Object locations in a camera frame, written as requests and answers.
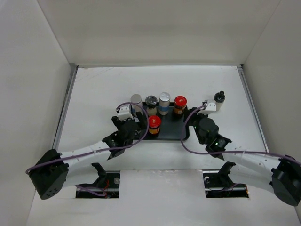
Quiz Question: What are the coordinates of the red lid sauce jar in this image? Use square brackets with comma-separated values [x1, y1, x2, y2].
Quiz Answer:
[148, 115, 161, 137]
[173, 96, 187, 116]

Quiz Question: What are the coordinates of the white cap blue label bottle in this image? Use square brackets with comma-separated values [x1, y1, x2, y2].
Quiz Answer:
[158, 92, 170, 115]

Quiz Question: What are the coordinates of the purple cable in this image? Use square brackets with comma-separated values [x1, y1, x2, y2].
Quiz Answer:
[180, 105, 301, 165]
[25, 102, 149, 175]

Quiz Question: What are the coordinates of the red lid sauce jar front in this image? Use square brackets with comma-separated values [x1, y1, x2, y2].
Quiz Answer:
[148, 115, 161, 137]

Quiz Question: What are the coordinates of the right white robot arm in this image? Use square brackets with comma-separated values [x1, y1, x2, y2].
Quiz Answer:
[184, 106, 301, 206]

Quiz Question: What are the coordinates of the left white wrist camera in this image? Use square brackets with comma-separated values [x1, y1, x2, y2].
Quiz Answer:
[116, 104, 134, 121]

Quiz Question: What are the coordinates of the clear lid pepper shaker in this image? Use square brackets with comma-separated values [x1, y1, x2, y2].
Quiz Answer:
[145, 95, 158, 116]

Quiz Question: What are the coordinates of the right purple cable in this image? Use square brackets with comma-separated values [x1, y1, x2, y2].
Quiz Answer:
[180, 105, 301, 165]

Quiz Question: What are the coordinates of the black cap small bottle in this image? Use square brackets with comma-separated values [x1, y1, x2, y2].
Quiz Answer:
[214, 90, 225, 111]

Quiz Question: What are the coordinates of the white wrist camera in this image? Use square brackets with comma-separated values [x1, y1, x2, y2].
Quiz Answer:
[202, 100, 217, 115]
[116, 104, 134, 121]

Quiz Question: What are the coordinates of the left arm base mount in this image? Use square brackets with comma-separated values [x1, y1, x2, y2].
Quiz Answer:
[75, 163, 121, 199]

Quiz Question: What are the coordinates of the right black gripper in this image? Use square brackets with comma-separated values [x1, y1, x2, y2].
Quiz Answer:
[183, 107, 210, 144]

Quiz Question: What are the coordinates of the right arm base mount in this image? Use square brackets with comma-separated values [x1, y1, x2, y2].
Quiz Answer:
[202, 162, 249, 198]

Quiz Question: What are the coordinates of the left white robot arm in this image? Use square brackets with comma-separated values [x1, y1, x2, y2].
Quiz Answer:
[26, 113, 149, 200]

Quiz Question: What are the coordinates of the silver lid salt jar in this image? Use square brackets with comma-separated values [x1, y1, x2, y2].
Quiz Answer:
[130, 94, 143, 114]

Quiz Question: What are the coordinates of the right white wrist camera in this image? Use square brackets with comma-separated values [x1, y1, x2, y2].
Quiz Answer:
[202, 100, 217, 115]

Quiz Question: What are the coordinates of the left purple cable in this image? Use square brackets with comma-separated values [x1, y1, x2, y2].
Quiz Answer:
[25, 102, 149, 175]

